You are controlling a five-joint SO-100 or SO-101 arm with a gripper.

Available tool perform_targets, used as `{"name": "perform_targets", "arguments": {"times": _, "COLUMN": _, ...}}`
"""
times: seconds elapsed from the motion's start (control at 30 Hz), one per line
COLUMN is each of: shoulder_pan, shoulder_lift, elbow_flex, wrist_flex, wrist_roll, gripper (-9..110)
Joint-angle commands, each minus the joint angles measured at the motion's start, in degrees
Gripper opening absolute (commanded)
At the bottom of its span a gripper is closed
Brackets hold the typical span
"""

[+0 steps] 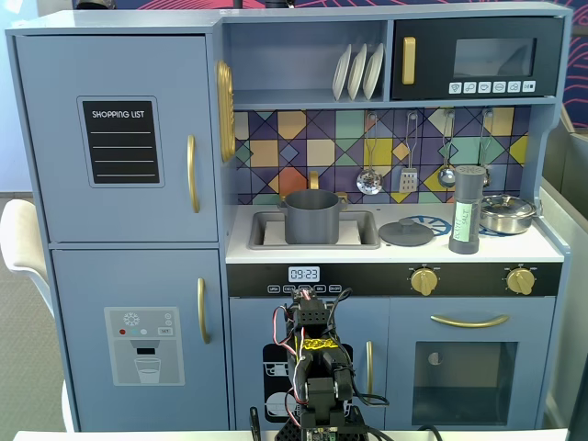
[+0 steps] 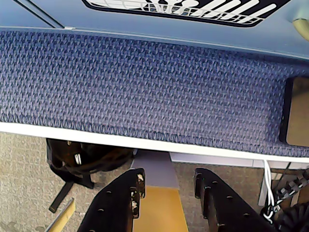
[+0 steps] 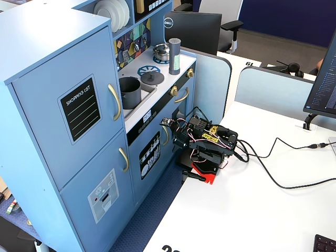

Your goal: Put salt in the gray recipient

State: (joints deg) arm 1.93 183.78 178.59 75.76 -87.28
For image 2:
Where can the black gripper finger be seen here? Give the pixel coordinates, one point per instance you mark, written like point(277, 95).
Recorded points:
point(113, 205)
point(227, 207)

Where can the yellow flat board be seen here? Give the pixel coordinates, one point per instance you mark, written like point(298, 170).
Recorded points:
point(160, 210)

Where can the black backpack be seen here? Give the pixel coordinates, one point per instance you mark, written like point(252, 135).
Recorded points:
point(96, 159)

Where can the tan wooden slat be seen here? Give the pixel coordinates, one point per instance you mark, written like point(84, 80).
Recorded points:
point(61, 216)

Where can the black power strip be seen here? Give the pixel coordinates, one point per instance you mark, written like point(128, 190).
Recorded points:
point(293, 184)

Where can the black edged tan board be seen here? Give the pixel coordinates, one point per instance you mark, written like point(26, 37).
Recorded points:
point(298, 113)

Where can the blue woven mat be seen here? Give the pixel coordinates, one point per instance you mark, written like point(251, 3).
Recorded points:
point(144, 84)

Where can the blue dishwasher door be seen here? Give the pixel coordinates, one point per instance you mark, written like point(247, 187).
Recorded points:
point(72, 14)

